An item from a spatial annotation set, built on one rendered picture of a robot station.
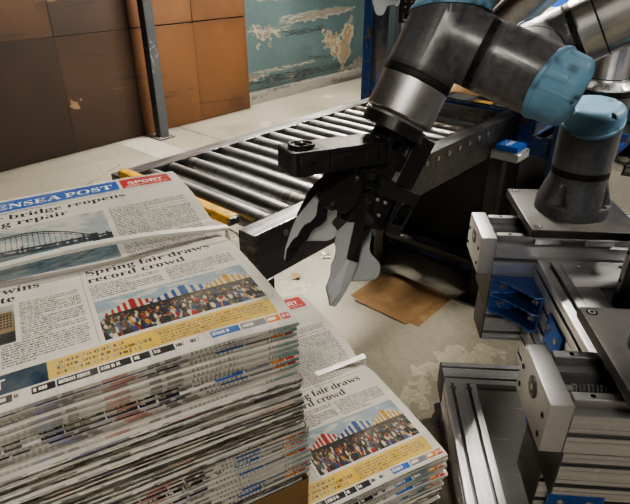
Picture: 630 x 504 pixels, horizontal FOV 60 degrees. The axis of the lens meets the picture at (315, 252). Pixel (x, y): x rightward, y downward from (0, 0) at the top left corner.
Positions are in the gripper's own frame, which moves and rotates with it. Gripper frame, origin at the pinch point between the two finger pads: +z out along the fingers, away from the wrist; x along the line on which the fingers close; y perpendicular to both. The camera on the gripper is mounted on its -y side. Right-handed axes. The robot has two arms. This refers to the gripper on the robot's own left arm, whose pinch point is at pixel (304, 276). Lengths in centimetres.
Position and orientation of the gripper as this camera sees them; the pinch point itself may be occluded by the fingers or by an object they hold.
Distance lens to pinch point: 62.9
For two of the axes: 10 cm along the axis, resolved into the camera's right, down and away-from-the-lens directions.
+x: -4.7, -4.2, 7.8
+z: -4.2, 8.8, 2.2
